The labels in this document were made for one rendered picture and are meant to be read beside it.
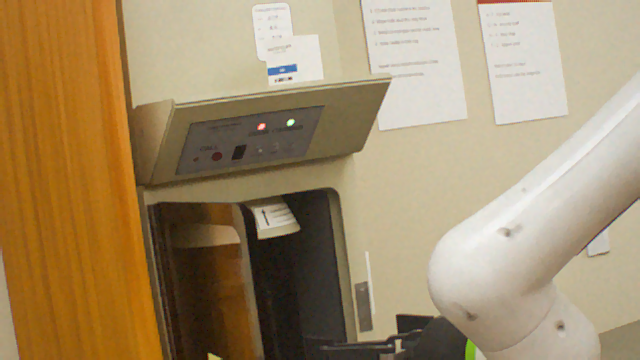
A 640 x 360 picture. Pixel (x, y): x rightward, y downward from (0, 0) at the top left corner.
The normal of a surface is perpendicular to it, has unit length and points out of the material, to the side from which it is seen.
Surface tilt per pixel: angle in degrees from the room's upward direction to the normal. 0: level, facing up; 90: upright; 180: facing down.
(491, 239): 61
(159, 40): 90
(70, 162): 90
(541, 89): 90
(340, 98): 135
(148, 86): 90
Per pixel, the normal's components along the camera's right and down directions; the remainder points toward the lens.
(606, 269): 0.54, -0.03
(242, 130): 0.47, 0.68
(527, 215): -0.31, -0.33
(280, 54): -0.61, 0.12
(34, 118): -0.83, 0.14
